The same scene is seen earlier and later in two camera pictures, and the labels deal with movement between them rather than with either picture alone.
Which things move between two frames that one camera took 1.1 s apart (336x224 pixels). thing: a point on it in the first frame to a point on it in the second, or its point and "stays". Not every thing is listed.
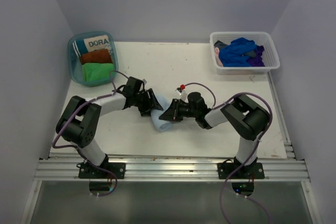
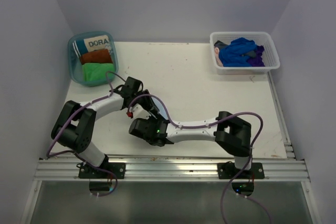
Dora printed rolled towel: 85,45 stays
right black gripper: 172,113 to 151,118
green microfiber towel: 96,72 stays
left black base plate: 86,170 stays
